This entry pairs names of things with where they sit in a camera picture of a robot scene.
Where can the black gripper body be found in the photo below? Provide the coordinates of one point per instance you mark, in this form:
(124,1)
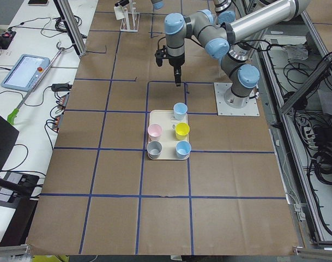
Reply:
(176,62)

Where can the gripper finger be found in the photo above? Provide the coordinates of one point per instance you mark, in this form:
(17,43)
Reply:
(177,79)

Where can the light blue plastic cup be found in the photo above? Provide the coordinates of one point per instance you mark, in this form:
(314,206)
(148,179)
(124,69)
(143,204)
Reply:
(180,110)

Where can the white plastic cup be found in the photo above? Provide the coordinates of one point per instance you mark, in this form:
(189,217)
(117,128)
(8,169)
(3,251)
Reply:
(120,12)

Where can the yellow plastic cup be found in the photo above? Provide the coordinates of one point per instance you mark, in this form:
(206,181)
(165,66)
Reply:
(182,130)

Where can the pink plastic cup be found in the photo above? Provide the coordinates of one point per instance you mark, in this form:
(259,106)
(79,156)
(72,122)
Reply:
(154,131)

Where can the grey plastic cup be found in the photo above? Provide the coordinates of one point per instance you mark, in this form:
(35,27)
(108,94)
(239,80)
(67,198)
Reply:
(154,149)

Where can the cream plastic tray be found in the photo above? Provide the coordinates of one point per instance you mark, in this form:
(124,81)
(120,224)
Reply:
(168,140)

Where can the teach pendant tablet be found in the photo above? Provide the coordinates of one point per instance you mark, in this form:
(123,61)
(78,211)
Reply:
(25,72)

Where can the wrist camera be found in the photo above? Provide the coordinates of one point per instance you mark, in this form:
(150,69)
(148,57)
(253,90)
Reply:
(160,55)

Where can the white wire cup rack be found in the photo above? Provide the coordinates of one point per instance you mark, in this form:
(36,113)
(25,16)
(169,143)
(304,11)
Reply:
(131,17)

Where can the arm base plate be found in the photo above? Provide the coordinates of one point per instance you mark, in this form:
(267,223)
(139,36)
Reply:
(228,104)

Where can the aluminium frame post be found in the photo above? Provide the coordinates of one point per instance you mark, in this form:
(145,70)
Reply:
(67,16)

